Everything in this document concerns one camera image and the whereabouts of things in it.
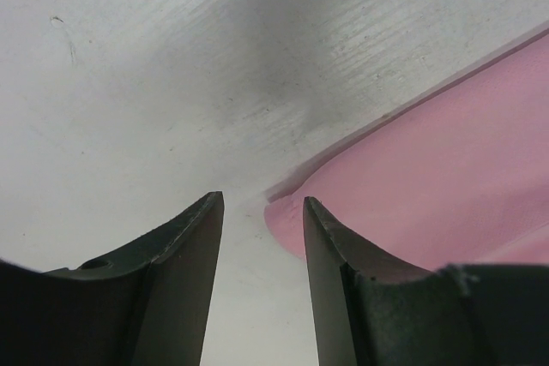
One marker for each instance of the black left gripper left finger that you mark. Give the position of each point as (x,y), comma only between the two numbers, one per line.
(144,303)

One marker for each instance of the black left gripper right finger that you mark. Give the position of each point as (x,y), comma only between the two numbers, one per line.
(372,308)

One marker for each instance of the pink t shirt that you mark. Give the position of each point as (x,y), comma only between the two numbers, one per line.
(460,178)

